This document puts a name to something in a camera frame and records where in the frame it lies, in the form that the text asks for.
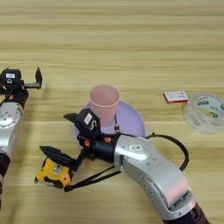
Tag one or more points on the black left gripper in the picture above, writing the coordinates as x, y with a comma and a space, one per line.
18, 94

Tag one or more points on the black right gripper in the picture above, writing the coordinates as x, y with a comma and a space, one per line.
100, 147

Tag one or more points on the pink plastic cup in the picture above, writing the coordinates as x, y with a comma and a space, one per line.
104, 100

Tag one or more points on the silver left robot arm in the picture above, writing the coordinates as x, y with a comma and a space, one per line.
8, 128

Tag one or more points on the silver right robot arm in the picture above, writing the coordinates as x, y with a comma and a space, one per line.
157, 169

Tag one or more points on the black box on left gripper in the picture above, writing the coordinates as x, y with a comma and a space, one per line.
11, 76

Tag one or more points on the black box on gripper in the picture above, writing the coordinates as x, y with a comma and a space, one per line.
11, 76
89, 122

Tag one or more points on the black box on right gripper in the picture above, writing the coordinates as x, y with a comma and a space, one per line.
89, 122

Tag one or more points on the purple plastic plate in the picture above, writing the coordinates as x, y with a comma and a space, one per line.
131, 122

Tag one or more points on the small red white box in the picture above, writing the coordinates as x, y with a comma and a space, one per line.
175, 96

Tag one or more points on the clear adhesive tape roll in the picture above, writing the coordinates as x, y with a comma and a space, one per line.
205, 113

